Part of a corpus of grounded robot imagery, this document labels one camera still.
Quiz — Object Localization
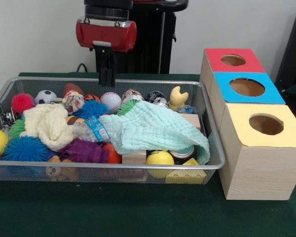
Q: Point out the pale patterned fabric scrunchie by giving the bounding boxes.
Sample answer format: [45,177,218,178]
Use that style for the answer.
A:
[62,90,85,114]

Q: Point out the wooden box with three holes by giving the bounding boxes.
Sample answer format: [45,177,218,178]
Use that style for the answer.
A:
[199,48,296,201]

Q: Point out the cream white cloth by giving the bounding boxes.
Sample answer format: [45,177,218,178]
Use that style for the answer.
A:
[23,103,76,152]

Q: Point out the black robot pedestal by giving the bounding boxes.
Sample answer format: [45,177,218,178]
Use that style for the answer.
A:
[90,0,189,74]

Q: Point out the shallow wire mesh bin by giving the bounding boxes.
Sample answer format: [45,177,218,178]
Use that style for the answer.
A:
[0,76,225,185]

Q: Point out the pink spiky ball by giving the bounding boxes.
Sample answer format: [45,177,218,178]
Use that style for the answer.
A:
[11,93,37,114]

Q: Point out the mint green cloth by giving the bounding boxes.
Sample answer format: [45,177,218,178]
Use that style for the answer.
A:
[100,101,211,165]

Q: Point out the purple knobbly rubber toy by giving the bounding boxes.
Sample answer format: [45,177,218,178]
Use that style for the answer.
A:
[60,138,111,163]

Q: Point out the black and white soccer ball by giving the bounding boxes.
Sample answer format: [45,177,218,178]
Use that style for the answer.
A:
[34,90,58,105]

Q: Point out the large blue spiky ball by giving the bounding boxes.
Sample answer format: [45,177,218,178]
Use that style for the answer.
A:
[2,135,50,162]

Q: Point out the crushed clear plastic bottle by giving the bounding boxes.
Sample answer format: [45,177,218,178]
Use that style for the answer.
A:
[72,116,125,149]

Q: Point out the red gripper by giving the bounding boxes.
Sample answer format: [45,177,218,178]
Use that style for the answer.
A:
[75,21,138,87]

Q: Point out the yellow smiley face ball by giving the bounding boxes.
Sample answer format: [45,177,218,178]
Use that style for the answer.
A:
[146,150,175,179]

